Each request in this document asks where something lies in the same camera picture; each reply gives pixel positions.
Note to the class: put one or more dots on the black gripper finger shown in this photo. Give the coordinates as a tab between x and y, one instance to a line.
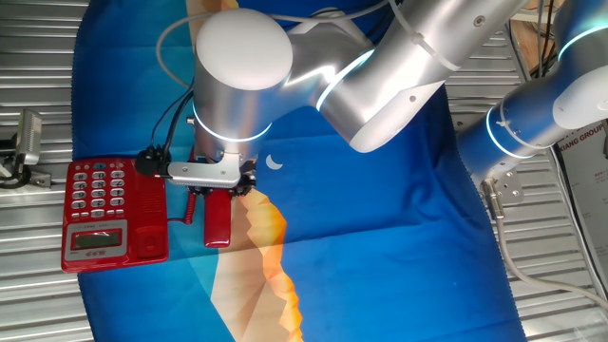
244	185
195	191

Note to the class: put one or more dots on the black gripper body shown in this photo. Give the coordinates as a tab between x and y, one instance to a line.
218	189

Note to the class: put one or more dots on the red telephone handset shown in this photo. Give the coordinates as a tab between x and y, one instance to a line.
217	223

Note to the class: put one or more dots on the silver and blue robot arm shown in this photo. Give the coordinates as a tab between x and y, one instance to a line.
380	71

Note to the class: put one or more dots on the red telephone base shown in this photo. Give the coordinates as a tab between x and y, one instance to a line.
142	214

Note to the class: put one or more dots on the blue landscape print cloth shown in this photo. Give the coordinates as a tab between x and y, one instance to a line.
370	237

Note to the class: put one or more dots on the white device at edge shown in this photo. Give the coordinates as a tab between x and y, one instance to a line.
19	178

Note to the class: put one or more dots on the brown wooden board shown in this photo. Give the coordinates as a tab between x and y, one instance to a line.
525	47

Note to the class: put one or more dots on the white printed sign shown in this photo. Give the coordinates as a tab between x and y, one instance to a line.
589	180

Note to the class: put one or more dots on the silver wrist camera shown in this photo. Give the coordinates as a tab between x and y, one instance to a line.
204	173

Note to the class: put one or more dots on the silver camera on stand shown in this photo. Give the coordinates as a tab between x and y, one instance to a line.
29	135

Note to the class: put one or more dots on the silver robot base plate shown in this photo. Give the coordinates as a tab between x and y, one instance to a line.
510	187

